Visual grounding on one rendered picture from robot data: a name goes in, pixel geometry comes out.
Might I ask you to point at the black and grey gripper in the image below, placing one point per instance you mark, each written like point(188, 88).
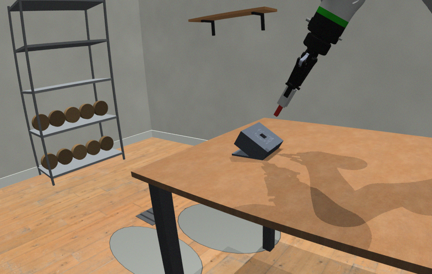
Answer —
point(303, 66)

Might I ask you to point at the red square peg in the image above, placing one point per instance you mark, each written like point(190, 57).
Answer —
point(278, 110)

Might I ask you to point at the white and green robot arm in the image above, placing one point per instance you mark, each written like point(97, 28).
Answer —
point(331, 19)

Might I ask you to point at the grey sloped panel with rectangular hole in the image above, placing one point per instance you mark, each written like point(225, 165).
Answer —
point(256, 142)

